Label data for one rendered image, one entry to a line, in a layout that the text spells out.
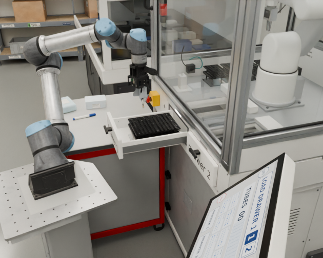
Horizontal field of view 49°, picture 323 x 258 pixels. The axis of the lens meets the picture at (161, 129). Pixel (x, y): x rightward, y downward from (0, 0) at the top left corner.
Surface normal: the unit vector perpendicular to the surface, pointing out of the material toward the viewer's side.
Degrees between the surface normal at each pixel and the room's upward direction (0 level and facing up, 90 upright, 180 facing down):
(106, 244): 1
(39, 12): 90
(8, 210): 0
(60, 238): 90
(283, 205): 40
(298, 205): 90
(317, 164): 90
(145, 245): 0
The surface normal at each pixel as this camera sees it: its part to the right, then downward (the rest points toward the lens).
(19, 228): 0.00, -0.87
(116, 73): 0.31, 0.47
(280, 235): 0.60, -0.55
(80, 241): 0.51, 0.43
